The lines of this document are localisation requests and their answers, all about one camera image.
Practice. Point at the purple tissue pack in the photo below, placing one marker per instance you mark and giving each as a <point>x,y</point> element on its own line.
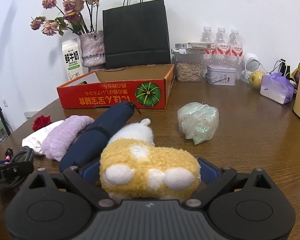
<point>277,88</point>

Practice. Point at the dried pink rose bouquet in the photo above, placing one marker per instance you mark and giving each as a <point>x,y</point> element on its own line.
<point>78,16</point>

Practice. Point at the yellow green apple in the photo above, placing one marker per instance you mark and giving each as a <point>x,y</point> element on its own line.
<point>255,79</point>

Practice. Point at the black paper shopping bag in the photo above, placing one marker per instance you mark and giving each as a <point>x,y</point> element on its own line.
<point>136,35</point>

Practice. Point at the small white round device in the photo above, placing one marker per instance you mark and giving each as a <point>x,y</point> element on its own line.
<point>250,64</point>

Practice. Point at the middle water bottle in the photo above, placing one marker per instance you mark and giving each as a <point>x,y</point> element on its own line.
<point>222,47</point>

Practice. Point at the left water bottle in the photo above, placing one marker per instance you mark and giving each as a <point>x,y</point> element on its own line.
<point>209,52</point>

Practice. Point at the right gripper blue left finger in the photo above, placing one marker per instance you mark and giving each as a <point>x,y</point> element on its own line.
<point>91,171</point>

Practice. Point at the right water bottle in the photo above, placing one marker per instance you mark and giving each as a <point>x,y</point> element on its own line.
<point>236,52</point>

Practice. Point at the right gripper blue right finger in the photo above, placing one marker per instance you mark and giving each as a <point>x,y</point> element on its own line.
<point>208,171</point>

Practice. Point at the water bottle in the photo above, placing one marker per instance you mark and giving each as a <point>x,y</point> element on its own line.
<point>222,47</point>
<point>236,52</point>
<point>209,52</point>

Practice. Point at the red orange cardboard box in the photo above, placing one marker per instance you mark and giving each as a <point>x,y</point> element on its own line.
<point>147,86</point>

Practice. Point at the flat white box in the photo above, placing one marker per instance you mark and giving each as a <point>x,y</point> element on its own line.
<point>194,45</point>

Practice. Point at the small lavender tin box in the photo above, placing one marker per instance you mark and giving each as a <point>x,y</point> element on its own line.
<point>221,75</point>

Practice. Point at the red artificial rose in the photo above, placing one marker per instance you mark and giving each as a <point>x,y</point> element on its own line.
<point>40,122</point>

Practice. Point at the colourful snack packet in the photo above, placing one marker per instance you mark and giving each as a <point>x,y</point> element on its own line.
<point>296,75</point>

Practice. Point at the clear seed storage container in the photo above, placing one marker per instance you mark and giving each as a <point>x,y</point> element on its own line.
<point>188,64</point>

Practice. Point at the iridescent plastic wrap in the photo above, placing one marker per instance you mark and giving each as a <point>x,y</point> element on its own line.
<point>198,121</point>

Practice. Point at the white green milk carton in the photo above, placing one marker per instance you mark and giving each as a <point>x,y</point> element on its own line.
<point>72,59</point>

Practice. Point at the purple textured glass vase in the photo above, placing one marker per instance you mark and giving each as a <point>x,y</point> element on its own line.
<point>92,48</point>

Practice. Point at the white cloth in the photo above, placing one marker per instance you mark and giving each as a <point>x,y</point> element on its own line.
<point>35,140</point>

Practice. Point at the purple fluffy towel roll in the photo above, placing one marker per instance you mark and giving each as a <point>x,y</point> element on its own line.
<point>59,140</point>

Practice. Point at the yellow white plush toy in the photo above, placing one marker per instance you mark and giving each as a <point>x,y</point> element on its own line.
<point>132,166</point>

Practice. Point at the navy blue zip case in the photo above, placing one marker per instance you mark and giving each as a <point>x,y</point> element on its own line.
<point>94,139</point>

